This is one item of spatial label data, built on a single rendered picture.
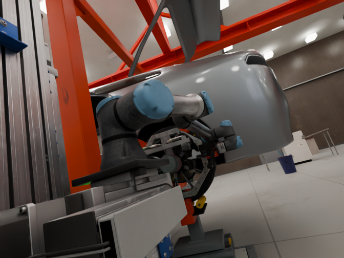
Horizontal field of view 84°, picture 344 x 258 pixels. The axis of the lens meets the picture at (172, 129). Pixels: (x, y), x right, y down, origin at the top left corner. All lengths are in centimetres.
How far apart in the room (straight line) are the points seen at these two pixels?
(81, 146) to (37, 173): 81
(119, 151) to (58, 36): 139
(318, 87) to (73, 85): 1446
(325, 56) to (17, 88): 1580
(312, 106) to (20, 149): 1454
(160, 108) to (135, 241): 35
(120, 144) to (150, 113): 14
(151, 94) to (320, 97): 1455
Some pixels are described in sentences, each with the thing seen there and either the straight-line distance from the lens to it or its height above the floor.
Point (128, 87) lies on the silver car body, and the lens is 196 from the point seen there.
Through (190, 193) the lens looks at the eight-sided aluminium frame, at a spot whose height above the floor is 60.
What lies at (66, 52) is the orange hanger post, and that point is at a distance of 171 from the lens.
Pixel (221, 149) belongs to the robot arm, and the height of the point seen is 84.
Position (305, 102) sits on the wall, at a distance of 1466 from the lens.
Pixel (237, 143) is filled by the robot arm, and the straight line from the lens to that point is 125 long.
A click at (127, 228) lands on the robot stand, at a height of 71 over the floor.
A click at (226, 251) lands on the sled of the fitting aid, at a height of 15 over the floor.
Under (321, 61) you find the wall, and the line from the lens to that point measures 1575.
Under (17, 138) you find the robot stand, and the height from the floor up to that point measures 94.
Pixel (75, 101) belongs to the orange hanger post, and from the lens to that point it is 149.
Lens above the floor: 75
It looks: 14 degrees up
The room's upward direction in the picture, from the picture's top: 15 degrees counter-clockwise
